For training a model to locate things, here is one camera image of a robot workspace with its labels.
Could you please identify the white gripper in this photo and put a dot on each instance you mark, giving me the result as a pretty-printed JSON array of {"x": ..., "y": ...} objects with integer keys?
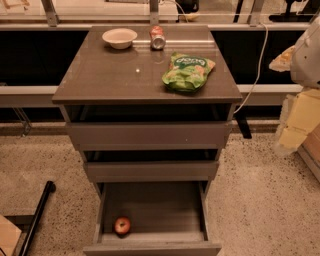
[{"x": 307, "y": 63}]

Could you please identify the red apple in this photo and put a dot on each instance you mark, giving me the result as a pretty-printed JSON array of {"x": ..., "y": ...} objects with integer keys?
[{"x": 122, "y": 225}]

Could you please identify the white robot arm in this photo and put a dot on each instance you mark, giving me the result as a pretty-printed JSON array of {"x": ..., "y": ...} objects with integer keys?
[{"x": 305, "y": 61}]

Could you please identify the grey drawer cabinet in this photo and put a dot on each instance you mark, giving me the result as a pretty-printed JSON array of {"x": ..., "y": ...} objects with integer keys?
[{"x": 104, "y": 85}]

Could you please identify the grey middle drawer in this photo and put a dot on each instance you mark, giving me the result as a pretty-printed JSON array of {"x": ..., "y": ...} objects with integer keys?
[{"x": 151, "y": 171}]

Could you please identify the grey open bottom drawer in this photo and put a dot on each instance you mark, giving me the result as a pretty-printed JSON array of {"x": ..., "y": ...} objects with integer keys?
[{"x": 167, "y": 219}]

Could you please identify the grey top drawer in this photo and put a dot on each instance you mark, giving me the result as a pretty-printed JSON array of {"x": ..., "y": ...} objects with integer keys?
[{"x": 148, "y": 136}]

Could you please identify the cardboard box at right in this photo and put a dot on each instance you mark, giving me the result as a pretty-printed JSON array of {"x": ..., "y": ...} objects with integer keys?
[{"x": 310, "y": 152}]

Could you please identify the green chip bag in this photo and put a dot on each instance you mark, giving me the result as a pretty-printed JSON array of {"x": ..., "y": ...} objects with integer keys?
[{"x": 187, "y": 73}]

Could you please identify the red soda can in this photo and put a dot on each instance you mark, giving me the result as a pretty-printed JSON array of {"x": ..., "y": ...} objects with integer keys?
[{"x": 157, "y": 38}]

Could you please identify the white bowl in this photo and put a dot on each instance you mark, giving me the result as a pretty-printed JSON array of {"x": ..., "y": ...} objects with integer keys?
[{"x": 120, "y": 38}]

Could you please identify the black pole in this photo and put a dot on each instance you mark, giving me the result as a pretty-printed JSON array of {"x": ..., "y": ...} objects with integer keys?
[{"x": 48, "y": 189}]

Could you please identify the cardboard piece at left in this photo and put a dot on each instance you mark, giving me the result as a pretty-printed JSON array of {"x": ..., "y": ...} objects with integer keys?
[{"x": 9, "y": 237}]

